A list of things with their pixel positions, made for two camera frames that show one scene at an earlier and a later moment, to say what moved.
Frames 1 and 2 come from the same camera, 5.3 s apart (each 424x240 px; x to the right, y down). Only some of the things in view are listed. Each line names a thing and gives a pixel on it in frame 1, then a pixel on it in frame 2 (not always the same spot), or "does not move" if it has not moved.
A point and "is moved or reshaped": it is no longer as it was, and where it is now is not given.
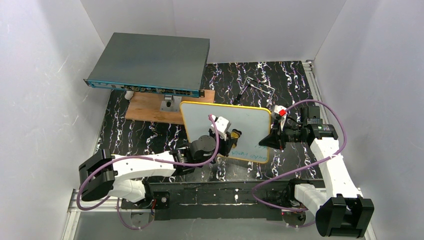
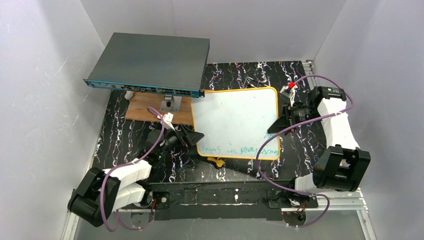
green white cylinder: (129, 94) does not move
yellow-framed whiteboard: (254, 125) is moved or reshaped
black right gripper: (281, 135) → (286, 116)
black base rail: (240, 200) does not move
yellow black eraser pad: (235, 134) → (219, 162)
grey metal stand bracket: (171, 103) does not move
